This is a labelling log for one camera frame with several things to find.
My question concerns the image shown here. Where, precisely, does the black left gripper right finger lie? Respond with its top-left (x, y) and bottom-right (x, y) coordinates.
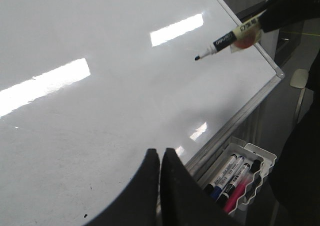
top-left (160, 148), bottom-right (239, 226)

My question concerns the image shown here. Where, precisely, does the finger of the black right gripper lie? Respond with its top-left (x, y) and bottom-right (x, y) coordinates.
top-left (258, 0), bottom-right (320, 32)

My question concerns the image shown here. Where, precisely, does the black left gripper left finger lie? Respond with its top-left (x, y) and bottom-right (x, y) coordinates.
top-left (87, 148), bottom-right (160, 226)

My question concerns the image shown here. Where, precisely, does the white black whiteboard marker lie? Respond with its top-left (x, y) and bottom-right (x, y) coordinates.
top-left (194, 13), bottom-right (262, 61)

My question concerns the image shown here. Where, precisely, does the black capped marker in tray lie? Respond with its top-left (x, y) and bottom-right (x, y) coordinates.
top-left (204, 154), bottom-right (238, 195)

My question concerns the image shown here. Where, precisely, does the blue capped marker in tray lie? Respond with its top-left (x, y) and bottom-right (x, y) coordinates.
top-left (210, 156), bottom-right (245, 201)

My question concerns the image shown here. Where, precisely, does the white marker tray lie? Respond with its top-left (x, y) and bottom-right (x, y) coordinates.
top-left (198, 137), bottom-right (277, 223)

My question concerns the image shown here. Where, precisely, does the pink marker in tray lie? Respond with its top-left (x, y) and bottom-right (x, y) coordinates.
top-left (223, 176), bottom-right (252, 214)

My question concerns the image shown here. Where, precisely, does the white whiteboard with aluminium frame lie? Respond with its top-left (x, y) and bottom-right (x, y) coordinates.
top-left (0, 0), bottom-right (284, 226)

